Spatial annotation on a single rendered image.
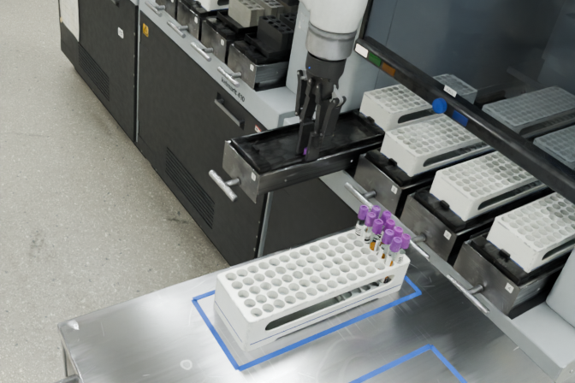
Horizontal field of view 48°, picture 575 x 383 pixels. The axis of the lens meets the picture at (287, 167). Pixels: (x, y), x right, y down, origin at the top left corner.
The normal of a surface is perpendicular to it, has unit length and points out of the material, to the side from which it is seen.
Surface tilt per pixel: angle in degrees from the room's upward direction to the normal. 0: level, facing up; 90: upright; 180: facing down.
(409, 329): 0
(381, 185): 90
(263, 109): 90
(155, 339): 0
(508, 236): 90
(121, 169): 0
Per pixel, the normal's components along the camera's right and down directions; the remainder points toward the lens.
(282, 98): 0.15, -0.80
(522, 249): -0.81, 0.23
